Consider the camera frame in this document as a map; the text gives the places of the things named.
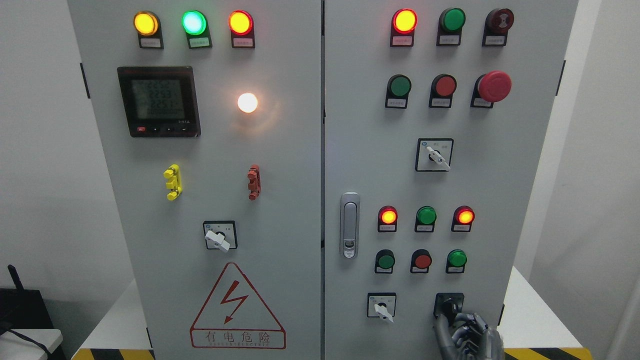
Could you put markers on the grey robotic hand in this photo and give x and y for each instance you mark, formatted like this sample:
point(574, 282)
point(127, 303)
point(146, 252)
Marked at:
point(469, 337)

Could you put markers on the black rotary knob switch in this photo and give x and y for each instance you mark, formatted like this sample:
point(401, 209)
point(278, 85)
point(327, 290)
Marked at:
point(448, 304)

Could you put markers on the white platform with hazard stripes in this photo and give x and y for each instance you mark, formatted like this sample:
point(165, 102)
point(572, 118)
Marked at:
point(530, 329)

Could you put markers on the green illuminated button lower right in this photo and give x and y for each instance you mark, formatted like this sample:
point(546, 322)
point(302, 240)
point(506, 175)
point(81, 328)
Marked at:
point(456, 262)

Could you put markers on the red push button lower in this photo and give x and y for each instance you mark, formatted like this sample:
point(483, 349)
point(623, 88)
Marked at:
point(421, 261)

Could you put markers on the red push button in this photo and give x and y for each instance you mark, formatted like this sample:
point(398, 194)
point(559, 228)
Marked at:
point(441, 91)
point(421, 261)

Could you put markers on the green push button lower left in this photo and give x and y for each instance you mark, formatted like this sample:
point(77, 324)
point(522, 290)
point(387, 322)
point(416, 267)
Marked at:
point(384, 262)

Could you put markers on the green push button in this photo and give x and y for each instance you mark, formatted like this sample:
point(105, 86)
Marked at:
point(397, 92)
point(384, 262)

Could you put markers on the red indicator light middle right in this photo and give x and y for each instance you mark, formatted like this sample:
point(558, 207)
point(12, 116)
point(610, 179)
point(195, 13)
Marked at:
point(462, 220)

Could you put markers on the green indicator light middle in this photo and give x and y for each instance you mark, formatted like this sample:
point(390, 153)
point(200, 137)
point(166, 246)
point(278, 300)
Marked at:
point(425, 219)

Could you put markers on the red lit indicator middle left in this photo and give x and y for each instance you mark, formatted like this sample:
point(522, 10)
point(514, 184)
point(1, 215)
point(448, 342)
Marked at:
point(387, 219)

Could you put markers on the red lit indicator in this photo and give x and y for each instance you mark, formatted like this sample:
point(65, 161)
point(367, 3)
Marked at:
point(387, 219)
point(402, 30)

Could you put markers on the red electrical hazard warning sticker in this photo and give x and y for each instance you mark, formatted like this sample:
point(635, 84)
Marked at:
point(235, 316)

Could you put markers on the grey electrical control cabinet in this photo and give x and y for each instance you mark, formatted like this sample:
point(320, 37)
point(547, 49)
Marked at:
point(319, 69)

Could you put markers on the red push button upper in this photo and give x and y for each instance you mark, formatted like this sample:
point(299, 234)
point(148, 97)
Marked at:
point(441, 91)

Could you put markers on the red emergency stop mushroom button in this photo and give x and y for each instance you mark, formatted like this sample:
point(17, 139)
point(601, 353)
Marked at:
point(489, 88)

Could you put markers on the green push button upper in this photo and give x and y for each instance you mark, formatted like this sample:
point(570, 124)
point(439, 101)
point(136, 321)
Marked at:
point(397, 92)

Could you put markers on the red terminal connector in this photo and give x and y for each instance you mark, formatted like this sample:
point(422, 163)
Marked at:
point(254, 182)

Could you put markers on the dark red buzzer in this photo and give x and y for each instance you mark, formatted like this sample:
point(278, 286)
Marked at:
point(496, 27)

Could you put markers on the green indicator light top right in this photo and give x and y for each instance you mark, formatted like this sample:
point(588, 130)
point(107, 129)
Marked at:
point(450, 25)

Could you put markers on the red lit indicator top right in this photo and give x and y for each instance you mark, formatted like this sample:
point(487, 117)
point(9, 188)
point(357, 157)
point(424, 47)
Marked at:
point(402, 30)

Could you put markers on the white lit indicator lamp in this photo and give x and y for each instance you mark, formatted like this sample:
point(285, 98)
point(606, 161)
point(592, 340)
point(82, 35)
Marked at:
point(247, 102)

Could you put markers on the yellow terminal connector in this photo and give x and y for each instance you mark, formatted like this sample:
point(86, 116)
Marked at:
point(172, 176)

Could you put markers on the red indicator light left door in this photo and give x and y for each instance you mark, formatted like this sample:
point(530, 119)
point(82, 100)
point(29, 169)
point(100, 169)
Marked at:
point(241, 25)

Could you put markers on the black digital power meter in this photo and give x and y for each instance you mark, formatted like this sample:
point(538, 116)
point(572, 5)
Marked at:
point(160, 101)

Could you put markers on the green lit indicator light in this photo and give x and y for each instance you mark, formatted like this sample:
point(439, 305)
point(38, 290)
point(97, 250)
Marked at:
point(196, 28)

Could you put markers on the yellow indicator light top left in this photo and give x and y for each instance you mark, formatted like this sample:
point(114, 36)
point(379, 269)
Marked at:
point(149, 30)

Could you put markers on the black device with antenna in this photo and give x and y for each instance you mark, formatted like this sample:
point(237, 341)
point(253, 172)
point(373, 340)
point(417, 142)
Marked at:
point(22, 309)

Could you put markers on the white selector switch lower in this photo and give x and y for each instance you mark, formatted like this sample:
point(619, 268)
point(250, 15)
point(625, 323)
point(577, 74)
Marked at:
point(381, 305)

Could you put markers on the white selector switch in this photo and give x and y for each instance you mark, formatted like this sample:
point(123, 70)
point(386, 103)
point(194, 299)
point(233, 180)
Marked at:
point(381, 305)
point(433, 154)

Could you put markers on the silver door handle lock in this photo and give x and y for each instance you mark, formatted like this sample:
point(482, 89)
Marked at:
point(350, 205)

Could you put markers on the white selector switch upper right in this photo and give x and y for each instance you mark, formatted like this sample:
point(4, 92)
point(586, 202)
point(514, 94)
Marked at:
point(433, 154)

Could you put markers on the white selector switch left door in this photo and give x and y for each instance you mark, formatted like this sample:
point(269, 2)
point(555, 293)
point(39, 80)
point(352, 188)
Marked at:
point(220, 235)

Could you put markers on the white box with black cable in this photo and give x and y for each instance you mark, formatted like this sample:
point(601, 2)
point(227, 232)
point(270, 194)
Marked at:
point(13, 347)

